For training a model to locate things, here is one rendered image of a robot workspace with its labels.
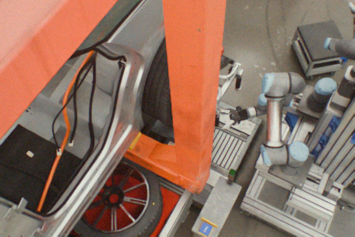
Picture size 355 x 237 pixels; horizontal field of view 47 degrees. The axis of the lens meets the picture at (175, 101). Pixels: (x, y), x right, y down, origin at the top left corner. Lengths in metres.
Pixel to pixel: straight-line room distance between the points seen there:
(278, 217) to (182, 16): 2.09
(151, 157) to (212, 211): 0.56
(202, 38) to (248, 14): 3.06
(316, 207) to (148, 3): 1.55
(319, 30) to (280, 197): 1.58
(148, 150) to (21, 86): 2.14
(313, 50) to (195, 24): 2.52
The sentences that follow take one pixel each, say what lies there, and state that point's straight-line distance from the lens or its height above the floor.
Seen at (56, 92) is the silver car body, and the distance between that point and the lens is 2.75.
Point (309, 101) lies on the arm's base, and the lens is 2.86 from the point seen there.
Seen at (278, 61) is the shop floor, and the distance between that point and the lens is 4.09.
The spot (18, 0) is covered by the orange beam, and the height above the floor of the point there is 2.73.
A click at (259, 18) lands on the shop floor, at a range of 4.41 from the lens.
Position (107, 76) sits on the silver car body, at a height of 1.13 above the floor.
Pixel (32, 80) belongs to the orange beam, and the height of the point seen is 2.66.
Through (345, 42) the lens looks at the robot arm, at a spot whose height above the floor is 1.43.
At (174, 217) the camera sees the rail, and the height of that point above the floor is 0.39.
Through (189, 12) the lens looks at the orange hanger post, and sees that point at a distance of 1.33.
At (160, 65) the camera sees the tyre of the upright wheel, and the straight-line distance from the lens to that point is 2.57.
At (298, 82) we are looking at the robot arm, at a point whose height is 1.33.
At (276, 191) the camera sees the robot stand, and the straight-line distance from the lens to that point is 3.24.
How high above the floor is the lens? 3.21
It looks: 59 degrees down
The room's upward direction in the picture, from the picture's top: 4 degrees counter-clockwise
